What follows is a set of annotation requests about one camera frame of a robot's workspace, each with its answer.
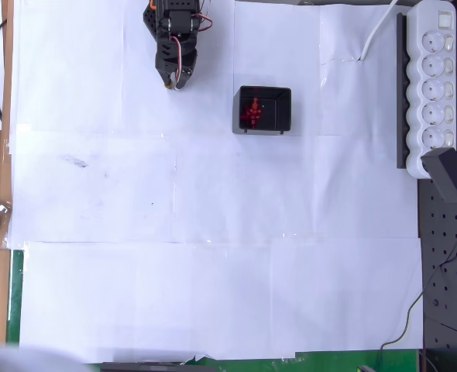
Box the black open box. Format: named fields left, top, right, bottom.
left=232, top=85, right=293, bottom=136

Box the white paper table cover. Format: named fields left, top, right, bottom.
left=6, top=0, right=425, bottom=365

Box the white power strip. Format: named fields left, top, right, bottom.
left=405, top=0, right=457, bottom=180

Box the green cutting mat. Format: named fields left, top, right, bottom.
left=5, top=249, right=424, bottom=372

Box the black power adapter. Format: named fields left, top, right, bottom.
left=421, top=146, right=457, bottom=214

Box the black flat device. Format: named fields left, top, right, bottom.
left=99, top=360, right=217, bottom=372

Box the blurry grey object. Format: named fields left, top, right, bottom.
left=0, top=333, right=92, bottom=372

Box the black perforated pegboard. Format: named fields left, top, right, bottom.
left=417, top=0, right=457, bottom=372

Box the pink gripper servo cable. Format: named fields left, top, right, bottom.
left=171, top=35, right=184, bottom=81

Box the white power strip cable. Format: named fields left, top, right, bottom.
left=359, top=0, right=400, bottom=62

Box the thin black adapter cable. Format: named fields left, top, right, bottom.
left=378, top=208, right=457, bottom=365

